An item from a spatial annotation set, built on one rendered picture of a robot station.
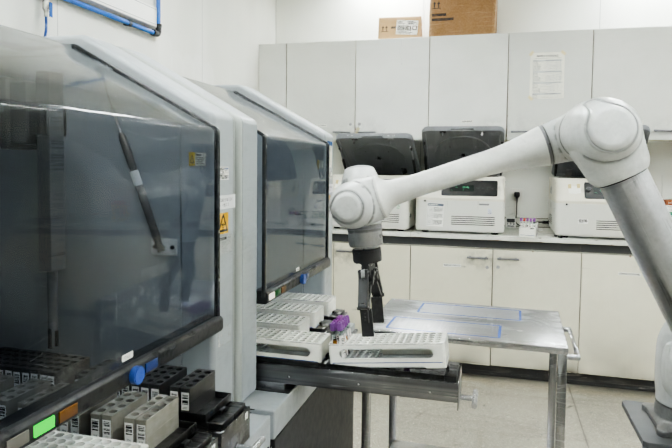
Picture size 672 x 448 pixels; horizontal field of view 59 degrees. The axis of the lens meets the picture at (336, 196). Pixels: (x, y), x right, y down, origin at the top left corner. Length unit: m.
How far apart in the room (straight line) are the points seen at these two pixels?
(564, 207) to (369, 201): 2.61
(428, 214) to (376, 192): 2.50
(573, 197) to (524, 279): 0.58
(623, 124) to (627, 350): 2.82
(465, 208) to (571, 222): 0.63
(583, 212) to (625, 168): 2.51
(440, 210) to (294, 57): 1.53
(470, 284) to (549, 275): 0.47
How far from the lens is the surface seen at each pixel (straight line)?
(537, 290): 3.87
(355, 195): 1.30
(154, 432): 1.18
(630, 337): 3.99
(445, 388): 1.53
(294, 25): 4.80
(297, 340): 1.62
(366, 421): 1.98
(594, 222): 3.85
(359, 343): 1.56
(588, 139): 1.29
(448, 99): 4.11
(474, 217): 3.81
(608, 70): 4.17
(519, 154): 1.49
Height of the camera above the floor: 1.33
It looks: 3 degrees down
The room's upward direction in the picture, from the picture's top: 1 degrees clockwise
